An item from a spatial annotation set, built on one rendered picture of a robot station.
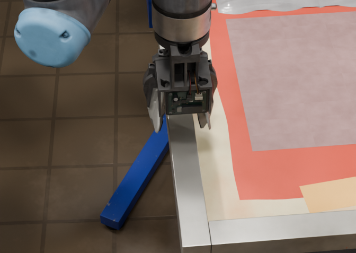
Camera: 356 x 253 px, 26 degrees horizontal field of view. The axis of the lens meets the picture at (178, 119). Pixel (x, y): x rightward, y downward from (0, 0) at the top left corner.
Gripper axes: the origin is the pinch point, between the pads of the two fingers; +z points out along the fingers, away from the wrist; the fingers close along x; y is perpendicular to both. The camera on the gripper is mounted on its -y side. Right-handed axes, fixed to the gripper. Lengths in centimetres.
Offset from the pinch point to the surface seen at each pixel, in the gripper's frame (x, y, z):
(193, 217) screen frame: 0.1, 18.3, -0.8
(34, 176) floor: -37, -70, 98
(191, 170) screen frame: 0.6, 10.5, -0.8
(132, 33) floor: -4, -131, 98
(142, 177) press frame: -5, -62, 93
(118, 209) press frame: -12, -51, 93
